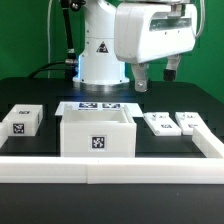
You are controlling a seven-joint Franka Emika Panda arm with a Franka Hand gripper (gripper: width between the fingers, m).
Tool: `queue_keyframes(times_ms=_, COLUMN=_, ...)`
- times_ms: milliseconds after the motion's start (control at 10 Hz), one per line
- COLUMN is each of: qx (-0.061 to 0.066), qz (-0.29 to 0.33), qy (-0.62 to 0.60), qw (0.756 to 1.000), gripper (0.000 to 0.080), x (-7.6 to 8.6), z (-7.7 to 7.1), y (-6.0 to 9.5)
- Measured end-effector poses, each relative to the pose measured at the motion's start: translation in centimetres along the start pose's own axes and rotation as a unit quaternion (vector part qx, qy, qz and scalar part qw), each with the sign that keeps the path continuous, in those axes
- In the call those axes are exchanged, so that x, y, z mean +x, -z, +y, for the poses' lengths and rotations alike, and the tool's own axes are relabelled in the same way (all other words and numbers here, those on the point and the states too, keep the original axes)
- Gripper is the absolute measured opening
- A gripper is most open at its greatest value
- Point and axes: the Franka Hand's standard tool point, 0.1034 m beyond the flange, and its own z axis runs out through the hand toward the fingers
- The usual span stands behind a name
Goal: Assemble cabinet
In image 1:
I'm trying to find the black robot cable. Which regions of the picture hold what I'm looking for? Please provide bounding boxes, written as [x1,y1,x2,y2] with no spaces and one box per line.
[27,0,81,80]

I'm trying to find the white marker sheet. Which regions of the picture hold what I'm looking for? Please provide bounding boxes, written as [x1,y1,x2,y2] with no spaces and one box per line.
[55,101,143,117]

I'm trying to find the white thin cable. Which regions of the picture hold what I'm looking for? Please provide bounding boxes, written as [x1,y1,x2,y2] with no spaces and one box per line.
[47,0,54,79]

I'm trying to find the small white cabinet top box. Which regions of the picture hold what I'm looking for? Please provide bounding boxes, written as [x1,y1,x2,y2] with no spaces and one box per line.
[3,104,43,136]

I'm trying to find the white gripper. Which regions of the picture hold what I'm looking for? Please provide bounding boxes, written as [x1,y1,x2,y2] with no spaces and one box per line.
[114,3,197,92]

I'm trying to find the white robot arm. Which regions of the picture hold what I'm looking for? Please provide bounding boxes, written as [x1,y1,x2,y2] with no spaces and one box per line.
[59,0,197,92]

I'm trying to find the white cabinet door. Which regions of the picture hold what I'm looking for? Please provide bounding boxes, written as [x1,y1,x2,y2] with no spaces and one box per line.
[175,112,208,135]
[143,112,181,136]

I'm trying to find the white cabinet body box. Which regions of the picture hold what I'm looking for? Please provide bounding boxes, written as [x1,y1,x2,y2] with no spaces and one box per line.
[60,106,137,158]

